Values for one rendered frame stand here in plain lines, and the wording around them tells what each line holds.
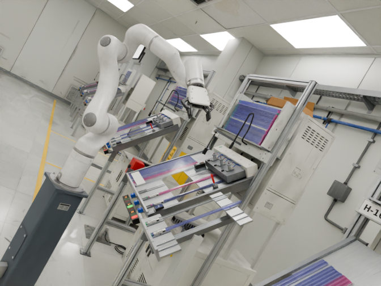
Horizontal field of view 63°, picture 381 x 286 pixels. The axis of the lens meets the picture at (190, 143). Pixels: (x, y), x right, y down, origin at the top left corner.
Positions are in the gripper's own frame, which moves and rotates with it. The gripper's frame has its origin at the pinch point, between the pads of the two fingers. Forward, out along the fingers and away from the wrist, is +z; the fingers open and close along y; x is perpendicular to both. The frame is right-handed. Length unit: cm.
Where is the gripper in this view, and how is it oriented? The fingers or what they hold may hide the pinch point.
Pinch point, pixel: (199, 117)
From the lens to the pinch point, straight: 141.5
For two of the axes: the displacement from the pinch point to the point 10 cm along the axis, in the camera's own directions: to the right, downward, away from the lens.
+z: 0.9, 9.0, -4.3
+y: 9.0, 1.0, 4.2
